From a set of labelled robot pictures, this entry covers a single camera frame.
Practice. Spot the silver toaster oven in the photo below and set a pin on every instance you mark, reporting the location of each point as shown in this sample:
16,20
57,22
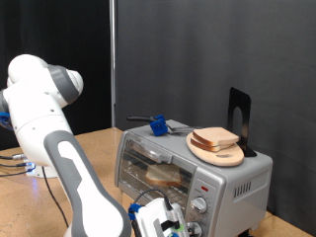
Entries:
237,184

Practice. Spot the black metal bookend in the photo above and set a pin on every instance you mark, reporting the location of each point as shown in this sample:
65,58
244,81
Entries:
237,98

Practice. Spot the white bread slice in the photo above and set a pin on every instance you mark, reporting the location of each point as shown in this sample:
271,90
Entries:
215,135
163,174
201,146

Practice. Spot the metal spatula with blue block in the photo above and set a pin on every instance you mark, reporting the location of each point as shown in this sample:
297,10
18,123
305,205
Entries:
158,126

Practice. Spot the silver oven knob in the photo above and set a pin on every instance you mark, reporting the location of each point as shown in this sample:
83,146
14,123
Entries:
198,205
196,229

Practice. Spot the round wooden board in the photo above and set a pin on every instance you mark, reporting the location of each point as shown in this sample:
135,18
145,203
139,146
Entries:
223,158

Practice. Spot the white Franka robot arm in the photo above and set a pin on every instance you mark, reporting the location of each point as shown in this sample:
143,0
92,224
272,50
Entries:
82,197

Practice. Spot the metal stand pole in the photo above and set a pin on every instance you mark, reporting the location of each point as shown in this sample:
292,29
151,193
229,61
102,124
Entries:
113,65

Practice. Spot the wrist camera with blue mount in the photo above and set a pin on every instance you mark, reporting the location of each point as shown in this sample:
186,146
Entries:
171,226

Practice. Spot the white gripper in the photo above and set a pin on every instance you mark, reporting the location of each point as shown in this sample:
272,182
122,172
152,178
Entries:
149,217

